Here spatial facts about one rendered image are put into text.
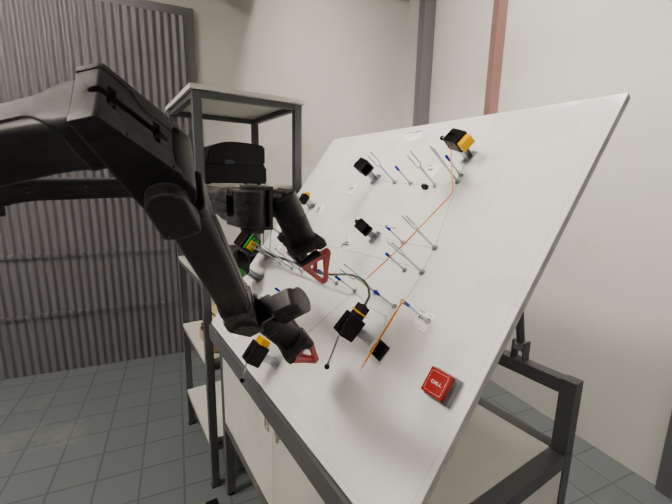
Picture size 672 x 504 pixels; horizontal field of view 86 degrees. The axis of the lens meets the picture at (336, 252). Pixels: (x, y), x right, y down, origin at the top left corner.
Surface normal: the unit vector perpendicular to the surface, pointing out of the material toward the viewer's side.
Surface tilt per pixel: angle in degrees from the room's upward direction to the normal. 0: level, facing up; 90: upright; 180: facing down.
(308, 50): 90
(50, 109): 49
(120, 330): 90
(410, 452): 53
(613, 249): 90
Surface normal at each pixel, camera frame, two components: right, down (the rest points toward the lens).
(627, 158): -0.92, 0.06
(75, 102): -0.07, -0.51
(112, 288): 0.40, 0.18
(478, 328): -0.66, -0.52
